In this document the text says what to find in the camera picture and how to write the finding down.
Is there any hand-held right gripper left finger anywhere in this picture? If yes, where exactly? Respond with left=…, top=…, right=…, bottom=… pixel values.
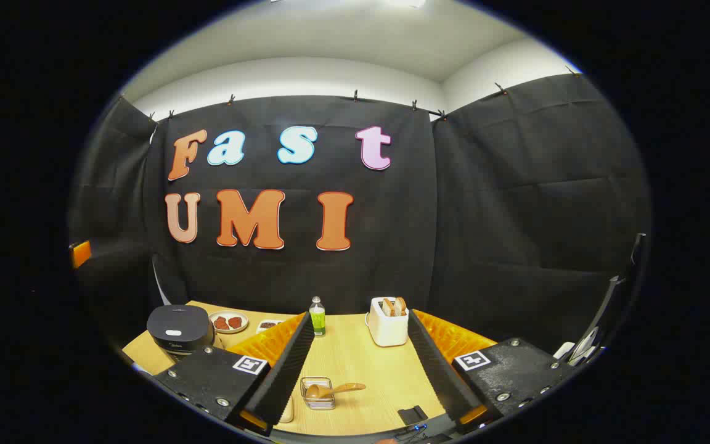
left=152, top=311, right=316, bottom=437

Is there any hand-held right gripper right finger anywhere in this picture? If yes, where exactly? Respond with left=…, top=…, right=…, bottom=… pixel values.
left=407, top=308, right=577, bottom=432

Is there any wooden spoon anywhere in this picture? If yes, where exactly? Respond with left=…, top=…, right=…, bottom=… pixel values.
left=306, top=382, right=367, bottom=401

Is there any black rice cooker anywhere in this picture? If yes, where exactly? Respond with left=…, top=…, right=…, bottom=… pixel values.
left=147, top=305, right=215, bottom=357

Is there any white toaster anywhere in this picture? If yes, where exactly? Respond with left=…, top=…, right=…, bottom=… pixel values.
left=365, top=297, right=409, bottom=347

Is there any green drink bottle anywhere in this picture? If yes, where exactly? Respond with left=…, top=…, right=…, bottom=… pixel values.
left=309, top=296, right=326, bottom=337

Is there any round white plate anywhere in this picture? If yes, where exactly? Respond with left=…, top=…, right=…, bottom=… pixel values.
left=209, top=311, right=249, bottom=334

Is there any black backdrop cloth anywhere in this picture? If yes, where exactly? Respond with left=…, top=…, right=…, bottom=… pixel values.
left=68, top=74, right=653, bottom=364

